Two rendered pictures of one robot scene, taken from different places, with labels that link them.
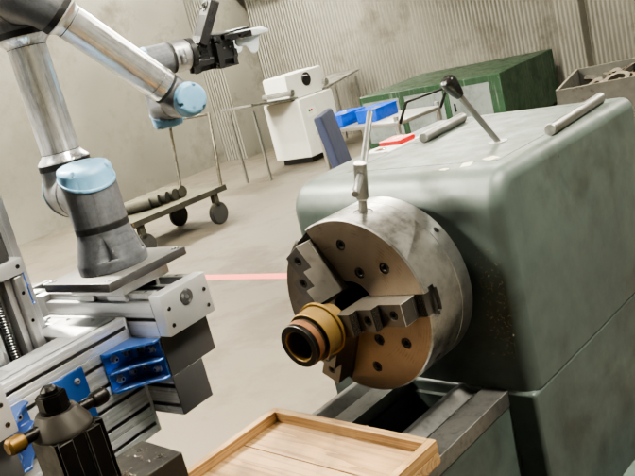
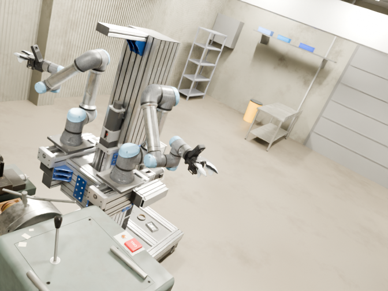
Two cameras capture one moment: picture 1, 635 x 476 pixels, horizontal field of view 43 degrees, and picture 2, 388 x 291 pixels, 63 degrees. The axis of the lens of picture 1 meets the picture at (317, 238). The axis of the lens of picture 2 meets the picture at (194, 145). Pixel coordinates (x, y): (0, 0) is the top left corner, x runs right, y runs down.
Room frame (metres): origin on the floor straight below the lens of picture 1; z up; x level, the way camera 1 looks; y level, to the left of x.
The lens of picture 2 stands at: (1.60, -1.31, 2.28)
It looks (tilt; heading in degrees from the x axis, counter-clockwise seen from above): 23 degrees down; 75
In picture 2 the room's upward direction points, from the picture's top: 21 degrees clockwise
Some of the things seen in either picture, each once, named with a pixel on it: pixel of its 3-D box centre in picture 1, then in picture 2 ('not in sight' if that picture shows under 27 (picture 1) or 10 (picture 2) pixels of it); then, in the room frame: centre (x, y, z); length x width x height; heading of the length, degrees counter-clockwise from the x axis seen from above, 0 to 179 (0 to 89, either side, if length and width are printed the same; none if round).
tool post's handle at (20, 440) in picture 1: (23, 440); not in sight; (0.94, 0.43, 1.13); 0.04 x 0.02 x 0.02; 135
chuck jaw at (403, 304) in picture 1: (386, 312); not in sight; (1.20, -0.08, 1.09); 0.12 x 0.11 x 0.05; 45
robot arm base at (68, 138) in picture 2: not in sight; (72, 134); (1.31, 0.75, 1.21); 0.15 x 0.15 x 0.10
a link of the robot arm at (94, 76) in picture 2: not in sight; (91, 88); (1.36, 0.88, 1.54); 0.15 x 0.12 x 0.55; 72
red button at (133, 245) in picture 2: (397, 142); (133, 245); (1.80, -0.23, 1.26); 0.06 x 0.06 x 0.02; 45
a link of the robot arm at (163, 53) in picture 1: (150, 63); (178, 145); (1.95, 0.28, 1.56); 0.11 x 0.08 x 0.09; 120
